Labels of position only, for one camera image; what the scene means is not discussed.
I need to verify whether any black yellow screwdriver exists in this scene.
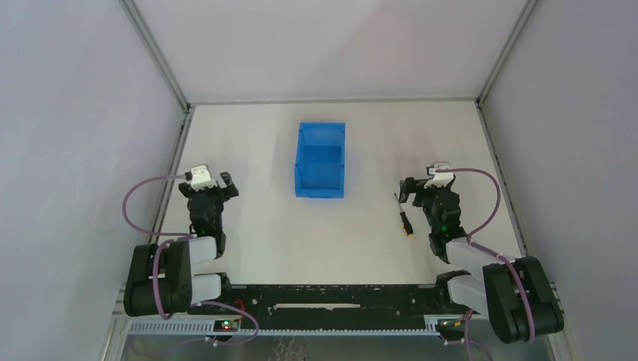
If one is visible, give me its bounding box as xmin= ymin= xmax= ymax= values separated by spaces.
xmin=394 ymin=193 xmax=414 ymax=237

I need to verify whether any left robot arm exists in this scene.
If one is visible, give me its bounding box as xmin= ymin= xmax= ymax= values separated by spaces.
xmin=123 ymin=165 xmax=239 ymax=320

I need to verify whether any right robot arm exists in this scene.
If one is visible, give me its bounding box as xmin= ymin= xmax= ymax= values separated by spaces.
xmin=396 ymin=173 xmax=565 ymax=344

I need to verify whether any blue plastic bin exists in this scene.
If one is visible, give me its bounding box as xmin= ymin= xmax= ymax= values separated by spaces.
xmin=293 ymin=122 xmax=345 ymax=199

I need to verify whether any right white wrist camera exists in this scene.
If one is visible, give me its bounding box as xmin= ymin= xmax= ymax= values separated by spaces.
xmin=424 ymin=162 xmax=455 ymax=189

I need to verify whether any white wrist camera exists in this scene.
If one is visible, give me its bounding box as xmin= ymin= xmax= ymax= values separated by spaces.
xmin=424 ymin=162 xmax=455 ymax=189
xmin=185 ymin=164 xmax=219 ymax=191

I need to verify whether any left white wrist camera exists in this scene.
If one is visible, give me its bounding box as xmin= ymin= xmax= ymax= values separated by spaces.
xmin=185 ymin=164 xmax=219 ymax=191

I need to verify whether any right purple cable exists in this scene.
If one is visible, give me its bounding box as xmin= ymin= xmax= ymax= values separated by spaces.
xmin=438 ymin=168 xmax=536 ymax=361

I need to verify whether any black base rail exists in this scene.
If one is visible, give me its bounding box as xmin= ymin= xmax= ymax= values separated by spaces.
xmin=188 ymin=284 xmax=466 ymax=332

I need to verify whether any grey cable duct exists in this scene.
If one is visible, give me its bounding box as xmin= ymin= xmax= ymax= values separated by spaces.
xmin=129 ymin=320 xmax=440 ymax=336

